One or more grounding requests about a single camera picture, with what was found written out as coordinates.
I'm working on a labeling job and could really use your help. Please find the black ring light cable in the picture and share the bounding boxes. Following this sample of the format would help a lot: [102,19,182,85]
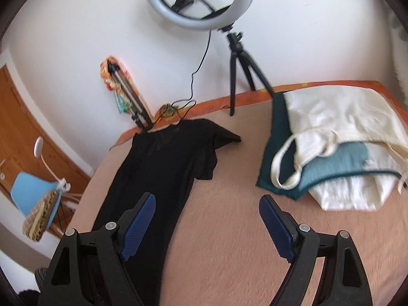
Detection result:
[149,30,213,131]

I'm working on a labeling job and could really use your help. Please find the wooden door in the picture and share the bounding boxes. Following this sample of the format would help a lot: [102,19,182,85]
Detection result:
[0,66,90,194]

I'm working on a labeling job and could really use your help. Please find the light blue chair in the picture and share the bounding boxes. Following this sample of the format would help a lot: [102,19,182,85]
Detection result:
[10,172,71,242]

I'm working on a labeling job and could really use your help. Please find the white ring light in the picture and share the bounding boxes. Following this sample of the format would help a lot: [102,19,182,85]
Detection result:
[148,0,253,30]

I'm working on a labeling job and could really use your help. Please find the black mini tripod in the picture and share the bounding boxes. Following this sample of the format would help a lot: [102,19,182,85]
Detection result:
[219,25,275,117]

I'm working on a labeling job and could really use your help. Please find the teal folded garment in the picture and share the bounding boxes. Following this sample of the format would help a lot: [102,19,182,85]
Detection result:
[257,93,401,210]

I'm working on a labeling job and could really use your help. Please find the white desk lamp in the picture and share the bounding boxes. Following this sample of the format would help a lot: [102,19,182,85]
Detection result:
[33,135,72,192]

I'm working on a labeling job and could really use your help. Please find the folded tripod with colourful cloth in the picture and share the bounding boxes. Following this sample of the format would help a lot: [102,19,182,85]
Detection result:
[100,57,154,131]

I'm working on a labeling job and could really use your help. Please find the black garment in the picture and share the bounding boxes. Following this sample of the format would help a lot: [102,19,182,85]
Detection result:
[93,119,241,305]

